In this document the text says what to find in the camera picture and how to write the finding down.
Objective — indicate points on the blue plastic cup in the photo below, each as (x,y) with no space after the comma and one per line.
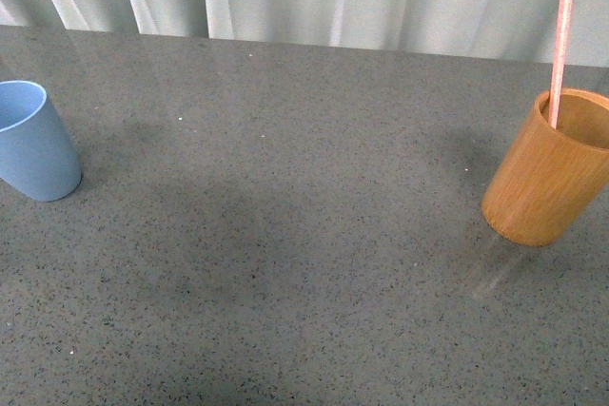
(38,157)

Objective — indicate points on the brown bamboo holder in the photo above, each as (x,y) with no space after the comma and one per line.
(550,174)

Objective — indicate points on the pink chopstick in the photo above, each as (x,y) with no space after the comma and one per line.
(563,26)

